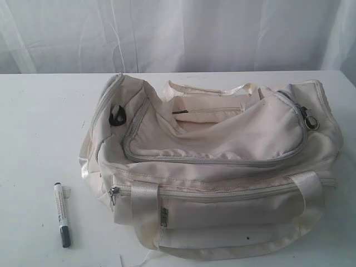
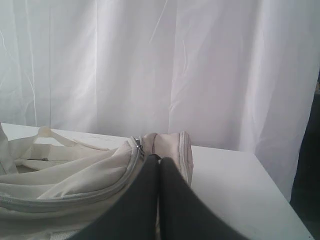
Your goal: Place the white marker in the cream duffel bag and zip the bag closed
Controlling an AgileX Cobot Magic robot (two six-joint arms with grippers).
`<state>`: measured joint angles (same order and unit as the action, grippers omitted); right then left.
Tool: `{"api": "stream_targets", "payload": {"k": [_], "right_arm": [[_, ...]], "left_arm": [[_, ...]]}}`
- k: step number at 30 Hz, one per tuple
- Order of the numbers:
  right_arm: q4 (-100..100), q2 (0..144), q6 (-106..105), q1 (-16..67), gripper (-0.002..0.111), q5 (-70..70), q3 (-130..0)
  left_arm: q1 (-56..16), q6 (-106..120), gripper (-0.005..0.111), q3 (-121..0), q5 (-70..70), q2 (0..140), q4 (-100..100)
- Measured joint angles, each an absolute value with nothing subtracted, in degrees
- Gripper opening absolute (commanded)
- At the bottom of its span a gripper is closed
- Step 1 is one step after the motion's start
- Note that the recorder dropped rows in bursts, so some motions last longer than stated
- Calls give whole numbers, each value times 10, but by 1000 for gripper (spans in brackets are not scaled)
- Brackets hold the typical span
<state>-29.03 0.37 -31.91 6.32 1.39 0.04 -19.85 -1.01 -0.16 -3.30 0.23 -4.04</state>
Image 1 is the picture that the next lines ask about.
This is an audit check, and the cream fabric duffel bag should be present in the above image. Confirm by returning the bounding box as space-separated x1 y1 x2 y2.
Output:
79 73 343 260

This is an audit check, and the green-capped white marker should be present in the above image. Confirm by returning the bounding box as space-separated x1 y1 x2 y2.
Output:
54 182 71 248

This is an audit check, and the white backdrop curtain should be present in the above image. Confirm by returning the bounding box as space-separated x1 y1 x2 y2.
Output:
1 1 355 73

